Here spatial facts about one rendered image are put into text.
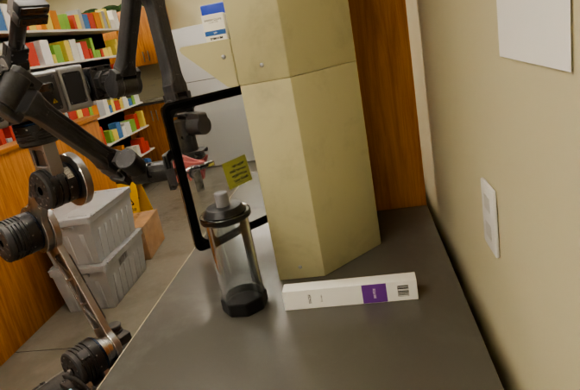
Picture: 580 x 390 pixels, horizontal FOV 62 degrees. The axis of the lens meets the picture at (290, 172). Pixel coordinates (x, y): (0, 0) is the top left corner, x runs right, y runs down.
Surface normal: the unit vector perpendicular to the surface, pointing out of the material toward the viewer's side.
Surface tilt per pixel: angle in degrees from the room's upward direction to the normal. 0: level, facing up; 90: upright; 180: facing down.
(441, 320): 0
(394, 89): 90
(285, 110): 90
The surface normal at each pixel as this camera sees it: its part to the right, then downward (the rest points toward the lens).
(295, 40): 0.61, 0.11
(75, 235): -0.10, 0.39
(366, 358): -0.18, -0.95
